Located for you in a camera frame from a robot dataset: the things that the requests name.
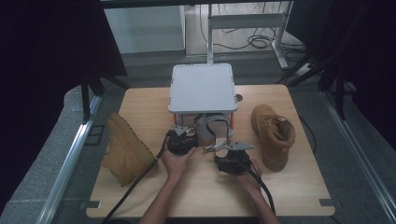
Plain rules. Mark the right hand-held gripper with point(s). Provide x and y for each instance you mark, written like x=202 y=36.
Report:
x=232 y=163

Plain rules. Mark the person's right hand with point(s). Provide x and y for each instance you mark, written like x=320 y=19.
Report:
x=252 y=180

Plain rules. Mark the white metal desk frame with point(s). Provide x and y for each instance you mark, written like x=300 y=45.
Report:
x=243 y=21

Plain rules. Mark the person's left hand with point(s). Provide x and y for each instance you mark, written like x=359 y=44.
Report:
x=176 y=165

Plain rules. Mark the aluminium floor rail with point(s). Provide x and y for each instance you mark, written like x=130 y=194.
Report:
x=358 y=152
x=67 y=168

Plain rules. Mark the black tape floor marking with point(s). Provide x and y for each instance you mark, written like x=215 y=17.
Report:
x=95 y=135

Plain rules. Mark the tan suede boot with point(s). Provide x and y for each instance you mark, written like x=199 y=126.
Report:
x=127 y=152
x=272 y=133

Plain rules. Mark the dark curtain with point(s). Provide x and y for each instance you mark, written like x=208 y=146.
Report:
x=367 y=62
x=46 y=62

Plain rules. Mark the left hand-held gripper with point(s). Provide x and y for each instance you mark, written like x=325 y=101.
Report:
x=182 y=143

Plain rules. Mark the white cabinet panel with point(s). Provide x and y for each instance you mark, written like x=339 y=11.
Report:
x=143 y=29

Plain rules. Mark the white two-tier shoe rack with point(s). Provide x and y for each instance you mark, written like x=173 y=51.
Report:
x=202 y=88

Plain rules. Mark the black tripod stand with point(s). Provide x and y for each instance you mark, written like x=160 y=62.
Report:
x=327 y=68
x=88 y=93

